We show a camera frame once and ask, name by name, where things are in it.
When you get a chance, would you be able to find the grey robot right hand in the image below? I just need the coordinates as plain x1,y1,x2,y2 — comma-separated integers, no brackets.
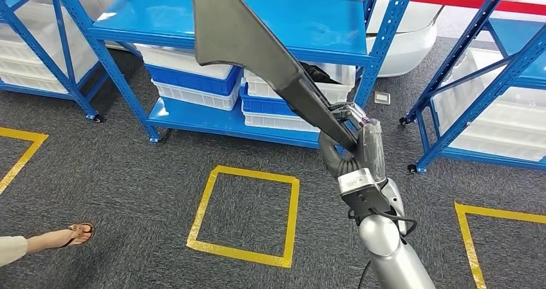
317,102,388,183

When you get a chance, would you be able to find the black plastic part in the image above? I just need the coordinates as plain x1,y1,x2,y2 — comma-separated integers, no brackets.
299,62,342,86

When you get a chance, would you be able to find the white plastic bin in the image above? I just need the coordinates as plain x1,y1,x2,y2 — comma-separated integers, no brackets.
447,129,546,163
433,95,546,147
447,48,546,122
241,104,321,133
151,79,243,112
243,62,357,106
0,59,86,95
134,44,234,80
0,1,100,68

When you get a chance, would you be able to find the white car red stripe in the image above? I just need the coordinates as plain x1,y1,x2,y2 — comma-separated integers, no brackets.
264,0,546,79

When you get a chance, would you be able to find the yellow floor tape square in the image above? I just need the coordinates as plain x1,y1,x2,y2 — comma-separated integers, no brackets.
454,201,546,289
186,164,301,269
0,127,49,196

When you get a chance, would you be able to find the brown sandal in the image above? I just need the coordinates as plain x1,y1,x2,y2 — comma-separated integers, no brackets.
59,222,95,248

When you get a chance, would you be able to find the person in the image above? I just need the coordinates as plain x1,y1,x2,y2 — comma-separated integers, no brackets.
0,222,95,267

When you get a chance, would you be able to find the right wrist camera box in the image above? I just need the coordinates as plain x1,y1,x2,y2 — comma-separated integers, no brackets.
337,167,392,226

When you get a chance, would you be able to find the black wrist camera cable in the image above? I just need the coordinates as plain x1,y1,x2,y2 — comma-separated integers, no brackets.
347,208,419,237

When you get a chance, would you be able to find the black hanging robot cable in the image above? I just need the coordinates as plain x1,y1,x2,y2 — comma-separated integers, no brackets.
357,259,373,289

